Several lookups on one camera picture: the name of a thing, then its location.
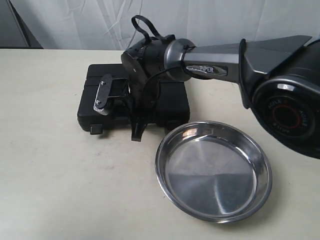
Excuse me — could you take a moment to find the dark vertical frame post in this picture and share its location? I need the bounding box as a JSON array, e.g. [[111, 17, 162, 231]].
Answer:
[[8, 0, 43, 49]]

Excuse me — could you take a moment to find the white wrinkled backdrop curtain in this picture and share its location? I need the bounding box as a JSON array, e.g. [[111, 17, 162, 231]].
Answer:
[[0, 0, 320, 50]]

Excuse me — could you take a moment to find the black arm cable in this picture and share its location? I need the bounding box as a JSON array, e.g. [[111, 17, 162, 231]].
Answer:
[[131, 15, 176, 45]]

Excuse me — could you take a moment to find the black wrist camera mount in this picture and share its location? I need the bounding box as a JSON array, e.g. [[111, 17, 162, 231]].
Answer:
[[93, 74, 128, 116]]

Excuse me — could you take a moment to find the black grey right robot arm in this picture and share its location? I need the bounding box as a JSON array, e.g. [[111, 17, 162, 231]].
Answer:
[[120, 35, 320, 159]]

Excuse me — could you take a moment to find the round stainless steel tray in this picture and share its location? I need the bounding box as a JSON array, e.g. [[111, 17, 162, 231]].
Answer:
[[155, 121, 273, 224]]

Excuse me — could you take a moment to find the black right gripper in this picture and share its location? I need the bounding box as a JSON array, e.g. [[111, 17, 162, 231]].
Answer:
[[120, 41, 160, 142]]

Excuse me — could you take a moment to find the black plastic tool case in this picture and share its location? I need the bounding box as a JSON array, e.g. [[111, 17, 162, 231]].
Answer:
[[77, 63, 190, 135]]

